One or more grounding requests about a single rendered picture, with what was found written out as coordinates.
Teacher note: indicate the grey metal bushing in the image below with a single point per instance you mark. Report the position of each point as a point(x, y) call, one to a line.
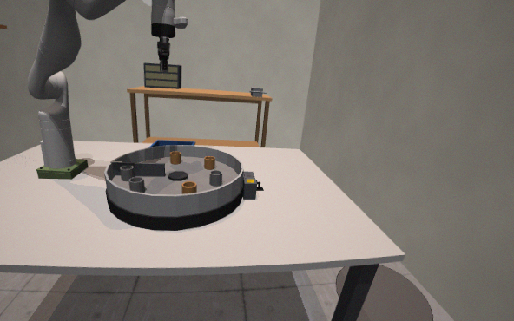
point(127, 172)
point(137, 186)
point(215, 178)

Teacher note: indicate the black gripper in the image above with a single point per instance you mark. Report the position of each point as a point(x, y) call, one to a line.
point(160, 30)

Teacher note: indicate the blue shallow tray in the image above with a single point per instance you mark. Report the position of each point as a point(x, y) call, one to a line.
point(164, 142)

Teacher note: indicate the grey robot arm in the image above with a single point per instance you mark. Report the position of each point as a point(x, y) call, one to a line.
point(59, 45)

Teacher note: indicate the bronze bushing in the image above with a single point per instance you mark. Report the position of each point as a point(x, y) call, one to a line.
point(175, 157)
point(189, 187)
point(209, 162)

